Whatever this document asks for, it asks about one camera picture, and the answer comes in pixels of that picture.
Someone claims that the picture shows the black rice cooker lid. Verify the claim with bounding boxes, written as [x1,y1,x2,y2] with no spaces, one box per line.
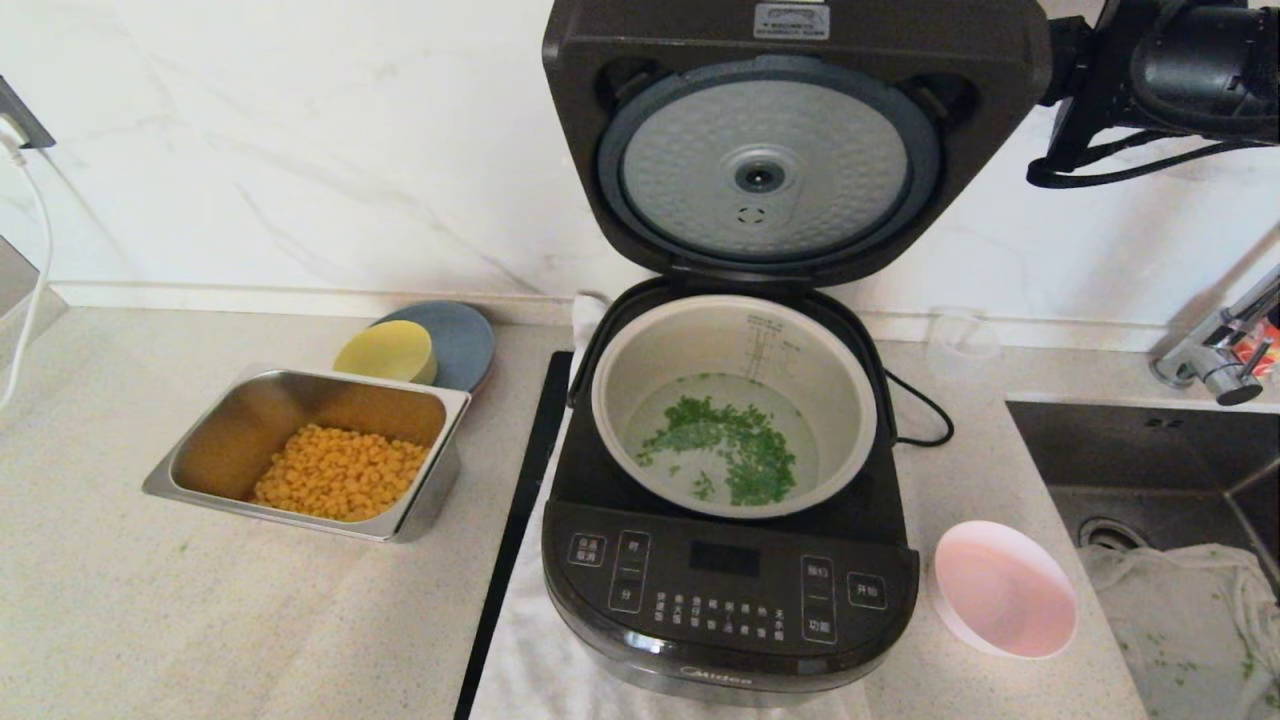
[543,0,1054,291]

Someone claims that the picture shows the chopped green vegetables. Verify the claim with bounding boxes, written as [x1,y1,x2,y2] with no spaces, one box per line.
[635,396,798,507]

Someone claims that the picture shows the white round bowl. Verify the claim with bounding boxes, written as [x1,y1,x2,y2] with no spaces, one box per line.
[930,520,1079,660]

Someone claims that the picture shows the grey dimpled inner lid plate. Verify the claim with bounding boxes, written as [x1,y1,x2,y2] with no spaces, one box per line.
[597,55,942,269]

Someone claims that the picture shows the grey inner cooking pot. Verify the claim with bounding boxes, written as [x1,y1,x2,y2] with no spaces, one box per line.
[590,294,879,519]

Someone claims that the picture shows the black rice cooker body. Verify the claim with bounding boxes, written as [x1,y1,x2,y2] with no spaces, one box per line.
[541,275,922,709]

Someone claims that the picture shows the yellow bowl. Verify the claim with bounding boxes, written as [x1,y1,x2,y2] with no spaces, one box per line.
[333,320,439,387]

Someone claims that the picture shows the clear measuring cup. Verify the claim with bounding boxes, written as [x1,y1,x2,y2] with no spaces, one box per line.
[925,308,1001,386]

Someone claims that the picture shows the chrome faucet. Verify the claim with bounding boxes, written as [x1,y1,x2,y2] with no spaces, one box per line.
[1150,262,1280,406]

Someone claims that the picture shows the stainless steel sink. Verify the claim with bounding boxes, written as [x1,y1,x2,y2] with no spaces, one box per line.
[1005,398,1280,720]

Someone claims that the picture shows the round sink drain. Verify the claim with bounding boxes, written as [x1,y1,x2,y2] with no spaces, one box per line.
[1078,517,1146,552]

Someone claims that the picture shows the white cloth with green bits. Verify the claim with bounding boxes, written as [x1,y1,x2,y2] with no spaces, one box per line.
[1080,543,1280,720]

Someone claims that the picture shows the blue grey plate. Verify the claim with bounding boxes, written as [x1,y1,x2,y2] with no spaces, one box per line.
[375,301,496,393]

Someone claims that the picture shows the long black strip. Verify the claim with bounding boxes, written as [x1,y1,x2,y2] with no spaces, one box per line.
[455,350,576,720]

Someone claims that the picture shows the white towel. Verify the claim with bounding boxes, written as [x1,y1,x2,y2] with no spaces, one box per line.
[468,290,873,720]

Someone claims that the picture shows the yellow corn kernels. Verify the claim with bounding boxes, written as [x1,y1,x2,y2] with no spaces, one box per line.
[250,423,431,523]

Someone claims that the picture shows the stainless steel tray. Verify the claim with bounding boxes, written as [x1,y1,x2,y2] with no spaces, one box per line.
[141,368,473,544]

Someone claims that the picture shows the black power cable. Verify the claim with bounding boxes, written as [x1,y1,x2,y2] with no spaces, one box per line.
[882,368,954,448]

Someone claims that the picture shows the white charging cable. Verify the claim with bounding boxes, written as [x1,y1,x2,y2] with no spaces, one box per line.
[0,115,54,411]

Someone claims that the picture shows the dark grey wall socket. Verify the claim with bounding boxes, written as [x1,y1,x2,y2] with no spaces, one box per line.
[0,78,55,151]

